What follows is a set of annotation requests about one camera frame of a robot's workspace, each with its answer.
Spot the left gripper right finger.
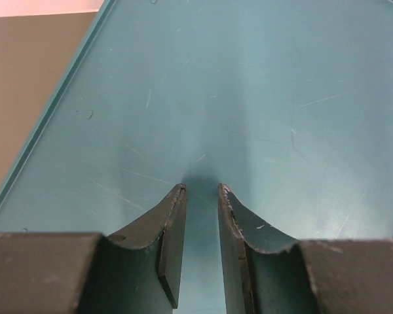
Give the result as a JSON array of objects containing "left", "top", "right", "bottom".
[{"left": 218, "top": 184, "right": 393, "bottom": 313}]

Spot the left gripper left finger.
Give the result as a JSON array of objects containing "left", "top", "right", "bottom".
[{"left": 0, "top": 184, "right": 187, "bottom": 313}]

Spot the teal drawer organizer box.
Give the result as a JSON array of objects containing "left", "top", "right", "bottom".
[{"left": 0, "top": 1, "right": 393, "bottom": 313}]

